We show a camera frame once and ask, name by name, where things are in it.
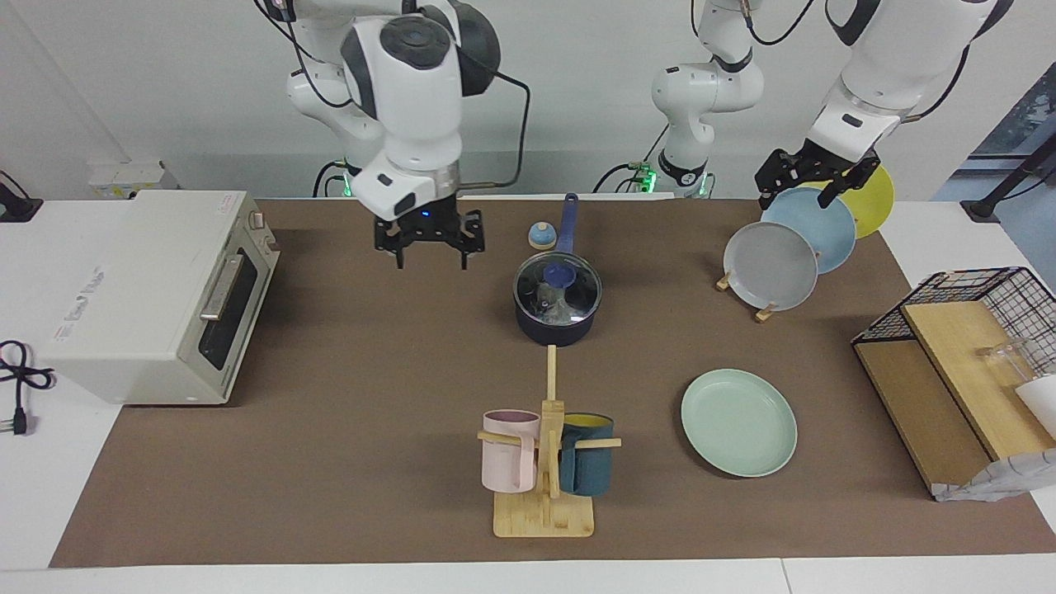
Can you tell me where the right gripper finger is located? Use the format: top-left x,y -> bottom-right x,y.
450,210 -> 485,271
374,216 -> 408,271

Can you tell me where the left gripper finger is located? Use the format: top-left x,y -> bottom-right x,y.
755,153 -> 798,212
817,158 -> 881,209

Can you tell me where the glass pot lid blue knob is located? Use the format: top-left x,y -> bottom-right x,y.
513,252 -> 603,324

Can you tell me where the yellow plate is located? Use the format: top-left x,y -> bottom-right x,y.
796,163 -> 895,240

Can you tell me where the light blue plate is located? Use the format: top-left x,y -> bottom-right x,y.
761,187 -> 857,275

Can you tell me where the grey plate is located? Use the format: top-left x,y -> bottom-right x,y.
724,221 -> 819,313

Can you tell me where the wooden plate rack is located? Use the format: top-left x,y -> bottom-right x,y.
716,262 -> 780,323

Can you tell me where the pale green plate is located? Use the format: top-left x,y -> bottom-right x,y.
681,368 -> 799,479

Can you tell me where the black stand base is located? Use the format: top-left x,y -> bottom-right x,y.
961,132 -> 1056,222
0,169 -> 44,224

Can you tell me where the brown table mat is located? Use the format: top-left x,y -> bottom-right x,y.
49,198 -> 1056,568

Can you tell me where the pink mug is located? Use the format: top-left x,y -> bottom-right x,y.
481,410 -> 541,494

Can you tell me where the clear glass cup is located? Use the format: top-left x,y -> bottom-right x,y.
978,337 -> 1037,389

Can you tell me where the dark teal mug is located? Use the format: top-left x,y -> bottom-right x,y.
559,412 -> 615,497

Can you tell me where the white toaster oven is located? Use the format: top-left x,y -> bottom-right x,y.
37,191 -> 281,407

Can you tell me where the white power strip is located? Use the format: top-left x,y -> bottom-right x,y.
89,161 -> 166,199

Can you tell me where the white cup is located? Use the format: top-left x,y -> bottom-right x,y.
1015,375 -> 1056,440

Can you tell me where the wooden mug tree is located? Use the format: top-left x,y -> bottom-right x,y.
477,345 -> 622,539

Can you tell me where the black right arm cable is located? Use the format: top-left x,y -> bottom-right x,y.
455,49 -> 530,192

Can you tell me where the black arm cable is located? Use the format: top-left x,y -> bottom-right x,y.
903,41 -> 973,125
455,49 -> 530,192

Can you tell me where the dark pot with blue handle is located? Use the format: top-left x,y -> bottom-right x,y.
513,194 -> 603,347

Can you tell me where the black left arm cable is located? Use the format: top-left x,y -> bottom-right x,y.
903,41 -> 973,125

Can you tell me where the wooden shelf with wire basket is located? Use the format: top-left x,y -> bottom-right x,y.
851,266 -> 1056,502

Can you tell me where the black power cord with plug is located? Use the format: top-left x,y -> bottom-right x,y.
0,340 -> 55,436

